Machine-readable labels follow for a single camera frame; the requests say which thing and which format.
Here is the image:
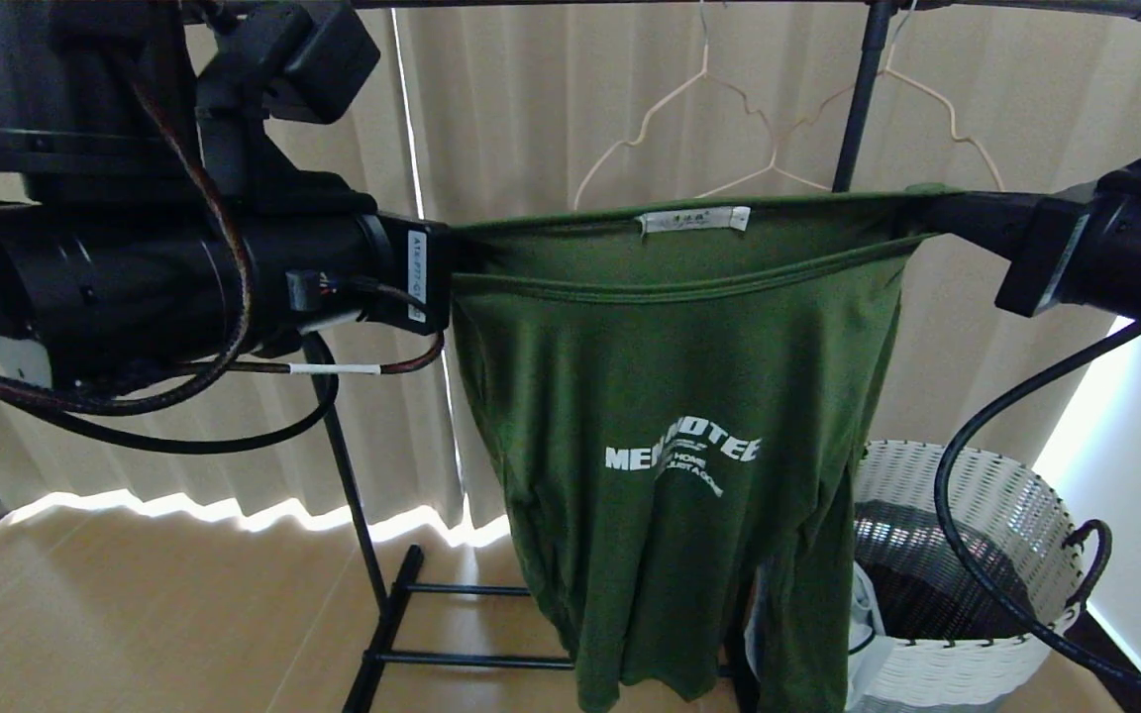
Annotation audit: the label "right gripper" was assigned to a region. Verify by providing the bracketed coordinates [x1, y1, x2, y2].
[994, 153, 1141, 321]

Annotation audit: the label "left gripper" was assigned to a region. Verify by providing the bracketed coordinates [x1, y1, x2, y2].
[0, 198, 455, 393]

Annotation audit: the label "pink clothes hanger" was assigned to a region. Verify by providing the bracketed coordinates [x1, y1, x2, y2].
[774, 0, 1006, 195]
[571, 0, 779, 212]

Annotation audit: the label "green printed shirt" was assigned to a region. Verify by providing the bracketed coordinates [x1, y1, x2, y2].
[449, 183, 960, 713]

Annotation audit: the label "white laundry basket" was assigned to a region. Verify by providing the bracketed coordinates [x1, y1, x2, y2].
[848, 440, 1114, 710]

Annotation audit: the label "black clothes rack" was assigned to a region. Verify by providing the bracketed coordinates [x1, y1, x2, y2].
[174, 0, 1141, 713]

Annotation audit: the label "beige curtain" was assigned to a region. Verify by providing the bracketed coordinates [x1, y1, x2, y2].
[0, 0, 1141, 548]

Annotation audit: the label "pale grey shorts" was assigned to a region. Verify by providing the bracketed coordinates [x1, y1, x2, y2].
[744, 560, 890, 710]

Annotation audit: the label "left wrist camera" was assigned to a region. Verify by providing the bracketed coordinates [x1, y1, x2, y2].
[194, 0, 381, 199]

